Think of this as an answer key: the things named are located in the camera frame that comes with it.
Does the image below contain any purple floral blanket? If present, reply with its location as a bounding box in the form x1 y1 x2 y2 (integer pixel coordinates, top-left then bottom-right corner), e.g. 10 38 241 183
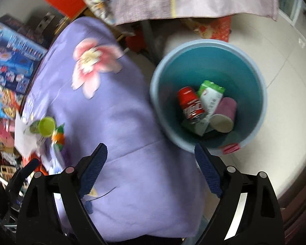
20 17 207 243

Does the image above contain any pink paper cup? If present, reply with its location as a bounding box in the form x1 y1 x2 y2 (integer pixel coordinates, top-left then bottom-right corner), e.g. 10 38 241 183
209 97 237 133

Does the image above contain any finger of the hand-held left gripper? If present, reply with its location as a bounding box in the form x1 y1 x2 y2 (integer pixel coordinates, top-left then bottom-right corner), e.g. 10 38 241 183
6 158 40 197

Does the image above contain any red patterned box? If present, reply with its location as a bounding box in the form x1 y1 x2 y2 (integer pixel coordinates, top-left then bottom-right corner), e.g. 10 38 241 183
183 17 232 42

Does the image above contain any green and white packet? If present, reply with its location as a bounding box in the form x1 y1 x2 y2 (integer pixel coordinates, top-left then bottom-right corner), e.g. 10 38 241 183
182 80 226 136

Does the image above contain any blue toy box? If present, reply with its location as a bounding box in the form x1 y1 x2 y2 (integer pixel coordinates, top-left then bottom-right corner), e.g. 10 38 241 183
0 14 48 92

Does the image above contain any colourful toy box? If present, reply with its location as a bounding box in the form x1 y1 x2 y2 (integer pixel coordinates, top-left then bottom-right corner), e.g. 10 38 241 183
0 82 24 119

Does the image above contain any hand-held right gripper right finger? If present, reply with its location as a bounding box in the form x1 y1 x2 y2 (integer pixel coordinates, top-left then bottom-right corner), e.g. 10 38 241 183
194 144 285 245

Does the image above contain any grey table leg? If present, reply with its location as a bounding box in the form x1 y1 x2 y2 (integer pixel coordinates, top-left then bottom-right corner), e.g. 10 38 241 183
140 20 163 64

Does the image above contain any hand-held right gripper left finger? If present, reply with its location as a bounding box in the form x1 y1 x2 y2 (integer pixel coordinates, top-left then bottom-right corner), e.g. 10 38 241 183
17 143 109 245

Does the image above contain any white paper sheet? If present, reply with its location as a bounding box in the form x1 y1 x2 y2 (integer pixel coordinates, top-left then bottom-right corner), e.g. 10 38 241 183
14 111 39 157

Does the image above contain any orange and green snack packet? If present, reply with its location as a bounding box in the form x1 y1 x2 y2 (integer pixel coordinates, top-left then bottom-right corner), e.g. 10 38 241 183
51 124 66 145

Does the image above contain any green plastic lid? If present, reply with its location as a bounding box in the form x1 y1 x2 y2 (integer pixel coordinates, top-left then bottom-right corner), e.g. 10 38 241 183
38 117 56 136

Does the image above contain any red drink can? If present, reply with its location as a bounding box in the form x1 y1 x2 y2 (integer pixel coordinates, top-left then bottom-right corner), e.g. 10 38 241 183
178 87 206 123

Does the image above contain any egg-shaped foil-lidded toy half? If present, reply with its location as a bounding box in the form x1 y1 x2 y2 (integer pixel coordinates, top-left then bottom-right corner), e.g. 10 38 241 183
22 153 48 175

